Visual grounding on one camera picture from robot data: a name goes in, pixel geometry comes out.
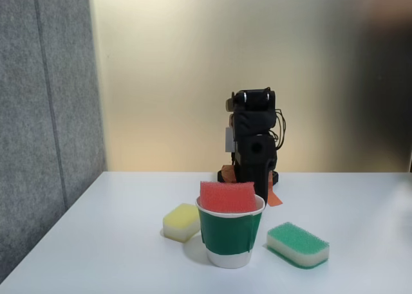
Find red sponge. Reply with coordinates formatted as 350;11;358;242
199;180;258;214

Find orange tape strip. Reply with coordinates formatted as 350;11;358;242
221;164;238;183
266;174;284;208

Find white paper cup green band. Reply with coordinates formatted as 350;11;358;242
195;194;267;270

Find green sponge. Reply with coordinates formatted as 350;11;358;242
266;222;330;270

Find yellow sponge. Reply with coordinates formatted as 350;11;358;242
162;203;202;243

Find grey felt partition panel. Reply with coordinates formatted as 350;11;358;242
0;0;108;277

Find black motor cable loops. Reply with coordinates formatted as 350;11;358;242
274;108;290;149

